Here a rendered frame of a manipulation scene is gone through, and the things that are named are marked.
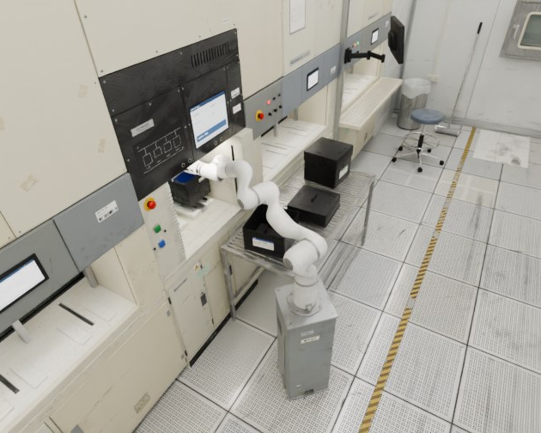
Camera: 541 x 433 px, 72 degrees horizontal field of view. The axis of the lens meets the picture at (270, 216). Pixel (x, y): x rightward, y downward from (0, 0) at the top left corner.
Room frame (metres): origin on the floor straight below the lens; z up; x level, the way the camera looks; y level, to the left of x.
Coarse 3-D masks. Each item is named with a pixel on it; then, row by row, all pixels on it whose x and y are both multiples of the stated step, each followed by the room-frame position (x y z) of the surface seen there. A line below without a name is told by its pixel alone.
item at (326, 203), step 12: (300, 192) 2.18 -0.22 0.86; (312, 192) 2.17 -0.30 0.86; (324, 192) 2.17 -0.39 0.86; (288, 204) 2.05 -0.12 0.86; (300, 204) 2.04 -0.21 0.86; (312, 204) 2.03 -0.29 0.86; (324, 204) 2.03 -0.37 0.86; (336, 204) 2.07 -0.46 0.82; (300, 216) 1.99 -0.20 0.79; (312, 216) 1.95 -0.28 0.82; (324, 216) 1.91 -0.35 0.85; (324, 228) 1.90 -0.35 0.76
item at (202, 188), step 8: (200, 176) 2.05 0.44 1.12; (168, 184) 2.00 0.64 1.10; (176, 184) 1.97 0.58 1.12; (184, 184) 1.92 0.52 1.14; (192, 184) 1.98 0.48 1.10; (200, 184) 2.03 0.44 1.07; (208, 184) 2.09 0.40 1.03; (176, 192) 1.97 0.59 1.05; (184, 192) 1.94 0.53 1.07; (192, 192) 1.96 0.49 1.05; (200, 192) 2.02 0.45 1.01; (208, 192) 2.08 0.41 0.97; (176, 200) 1.98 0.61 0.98; (184, 200) 1.94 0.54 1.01; (192, 200) 1.95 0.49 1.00
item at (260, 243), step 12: (264, 204) 1.96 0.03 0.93; (252, 216) 1.87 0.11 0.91; (264, 216) 1.97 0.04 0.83; (252, 228) 1.86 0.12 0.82; (264, 228) 1.92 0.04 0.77; (252, 240) 1.70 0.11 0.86; (264, 240) 1.67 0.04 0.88; (276, 240) 1.64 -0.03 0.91; (288, 240) 1.68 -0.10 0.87; (264, 252) 1.67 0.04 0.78; (276, 252) 1.64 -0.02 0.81
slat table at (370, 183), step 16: (352, 176) 2.53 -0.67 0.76; (368, 176) 2.51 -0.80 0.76; (288, 192) 2.34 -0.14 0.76; (336, 192) 2.31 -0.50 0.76; (368, 192) 2.53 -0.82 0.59; (352, 208) 2.11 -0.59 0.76; (368, 208) 2.52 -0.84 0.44; (304, 224) 1.95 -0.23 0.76; (336, 224) 1.93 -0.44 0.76; (224, 256) 1.74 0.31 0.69; (240, 256) 1.67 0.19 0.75; (256, 256) 1.66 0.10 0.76; (256, 272) 2.04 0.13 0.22; (288, 272) 1.51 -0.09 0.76; (240, 288) 1.88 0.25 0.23
